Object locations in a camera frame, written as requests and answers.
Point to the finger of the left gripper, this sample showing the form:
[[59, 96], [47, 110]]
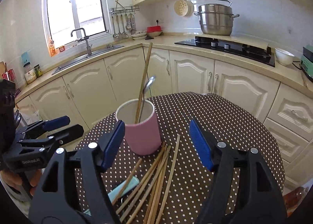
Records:
[[45, 125], [56, 140]]

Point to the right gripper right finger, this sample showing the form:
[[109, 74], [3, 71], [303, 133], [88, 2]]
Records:
[[243, 189]]

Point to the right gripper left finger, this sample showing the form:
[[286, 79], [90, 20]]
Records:
[[71, 189]]

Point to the short wooden chopstick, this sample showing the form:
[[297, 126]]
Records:
[[127, 181]]

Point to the chrome kitchen faucet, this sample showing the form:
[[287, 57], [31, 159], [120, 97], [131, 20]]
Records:
[[84, 38]]

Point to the person's left hand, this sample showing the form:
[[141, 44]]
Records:
[[15, 181]]

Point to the jar with white label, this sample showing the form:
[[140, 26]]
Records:
[[29, 73]]

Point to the brown polka dot tablecloth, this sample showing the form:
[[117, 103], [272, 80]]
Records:
[[191, 181]]

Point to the pink utensil holder cup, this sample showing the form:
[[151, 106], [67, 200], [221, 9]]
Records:
[[143, 137]]

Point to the stainless steel sink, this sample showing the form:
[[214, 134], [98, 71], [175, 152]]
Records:
[[82, 58]]

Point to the window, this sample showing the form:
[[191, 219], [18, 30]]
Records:
[[67, 21]]

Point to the red and white bowl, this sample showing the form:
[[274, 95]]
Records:
[[154, 31]]

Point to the white bowl on counter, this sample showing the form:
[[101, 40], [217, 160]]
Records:
[[284, 57]]

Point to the black gas stove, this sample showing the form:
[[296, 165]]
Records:
[[257, 54]]

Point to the green electric cooker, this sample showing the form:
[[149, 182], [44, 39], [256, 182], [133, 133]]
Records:
[[307, 62]]

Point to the stainless steel steamer pot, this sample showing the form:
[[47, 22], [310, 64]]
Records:
[[216, 19]]

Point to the wall utensil rack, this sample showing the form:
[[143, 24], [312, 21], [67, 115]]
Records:
[[123, 20]]

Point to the cream strainer plate on wall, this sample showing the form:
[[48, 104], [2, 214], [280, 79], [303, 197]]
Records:
[[183, 8]]

